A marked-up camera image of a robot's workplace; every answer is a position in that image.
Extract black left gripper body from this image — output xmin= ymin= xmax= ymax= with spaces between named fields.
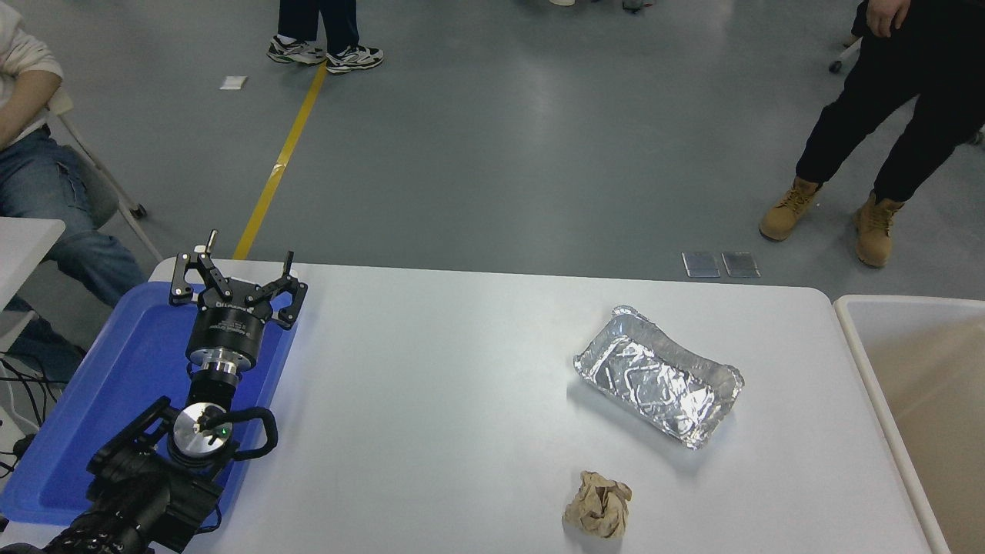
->
xmin=186 ymin=285 xmax=271 ymax=359

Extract standing person's right hand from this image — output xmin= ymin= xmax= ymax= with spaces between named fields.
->
xmin=866 ymin=0 xmax=913 ymax=38

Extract blue plastic tray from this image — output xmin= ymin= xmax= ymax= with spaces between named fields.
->
xmin=0 ymin=280 xmax=299 ymax=527

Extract grey white chair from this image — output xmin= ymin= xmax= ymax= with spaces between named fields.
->
xmin=46 ymin=85 xmax=164 ymax=262

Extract white side table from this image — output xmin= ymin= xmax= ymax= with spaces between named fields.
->
xmin=0 ymin=218 xmax=65 ymax=310

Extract seated person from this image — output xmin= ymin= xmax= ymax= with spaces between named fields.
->
xmin=0 ymin=4 xmax=147 ymax=382

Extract walking person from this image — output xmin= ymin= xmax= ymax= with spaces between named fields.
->
xmin=267 ymin=0 xmax=384 ymax=75

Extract crumpled tan paper ball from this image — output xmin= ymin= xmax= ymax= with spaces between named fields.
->
xmin=563 ymin=472 xmax=633 ymax=539

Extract silver foil tray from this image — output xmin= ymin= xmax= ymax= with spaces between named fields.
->
xmin=573 ymin=305 xmax=745 ymax=451

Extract office chair base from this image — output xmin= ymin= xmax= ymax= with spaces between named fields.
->
xmin=829 ymin=37 xmax=863 ymax=75

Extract large pale bin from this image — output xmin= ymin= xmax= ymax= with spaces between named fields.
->
xmin=834 ymin=294 xmax=985 ymax=554

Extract black cables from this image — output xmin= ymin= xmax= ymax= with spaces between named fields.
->
xmin=0 ymin=350 xmax=68 ymax=478

